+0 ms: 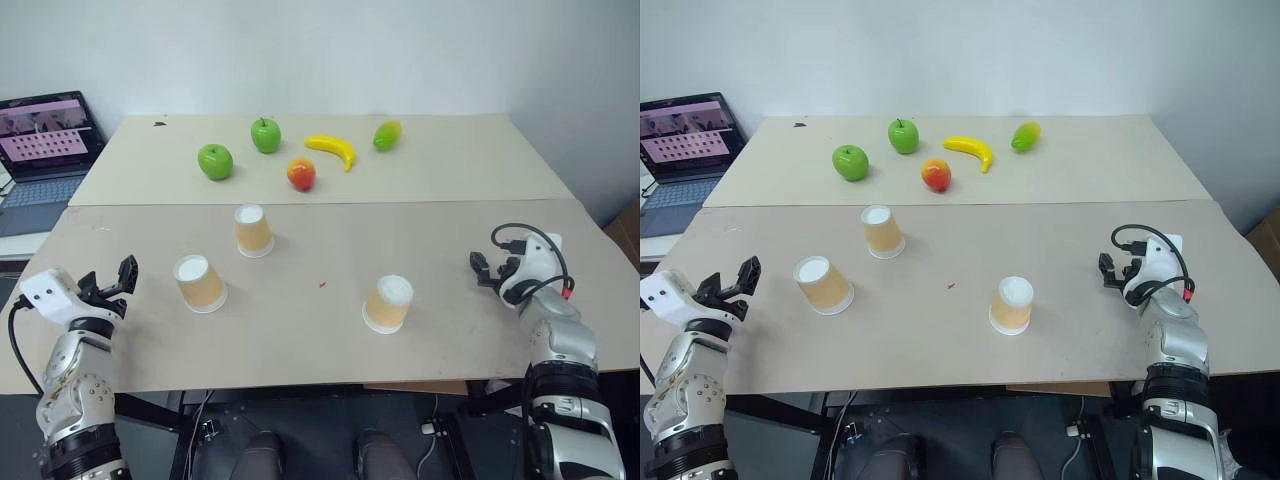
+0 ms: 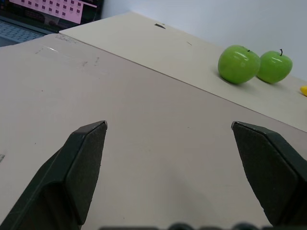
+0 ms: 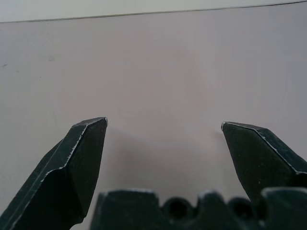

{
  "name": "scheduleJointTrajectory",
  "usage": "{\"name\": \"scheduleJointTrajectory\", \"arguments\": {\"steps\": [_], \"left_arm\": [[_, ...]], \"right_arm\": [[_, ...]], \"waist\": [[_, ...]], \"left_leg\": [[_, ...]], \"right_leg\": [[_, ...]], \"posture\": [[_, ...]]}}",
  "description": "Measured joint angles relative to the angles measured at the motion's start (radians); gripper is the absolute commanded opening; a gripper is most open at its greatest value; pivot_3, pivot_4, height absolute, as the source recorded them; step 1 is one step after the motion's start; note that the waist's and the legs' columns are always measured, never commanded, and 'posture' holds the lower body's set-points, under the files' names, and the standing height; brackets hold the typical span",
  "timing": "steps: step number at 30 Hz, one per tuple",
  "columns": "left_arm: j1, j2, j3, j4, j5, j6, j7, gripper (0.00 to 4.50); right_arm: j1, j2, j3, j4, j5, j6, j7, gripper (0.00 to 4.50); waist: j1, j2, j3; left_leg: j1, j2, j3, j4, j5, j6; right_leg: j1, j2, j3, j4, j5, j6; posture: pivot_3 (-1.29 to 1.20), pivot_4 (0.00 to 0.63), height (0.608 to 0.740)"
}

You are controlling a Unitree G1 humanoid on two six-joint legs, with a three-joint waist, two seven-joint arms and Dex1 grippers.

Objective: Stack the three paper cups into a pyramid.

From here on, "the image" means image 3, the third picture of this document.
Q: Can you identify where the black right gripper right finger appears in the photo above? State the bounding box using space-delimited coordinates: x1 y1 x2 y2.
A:
221 121 307 203

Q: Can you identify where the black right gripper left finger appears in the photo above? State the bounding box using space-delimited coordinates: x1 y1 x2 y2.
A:
0 116 108 230

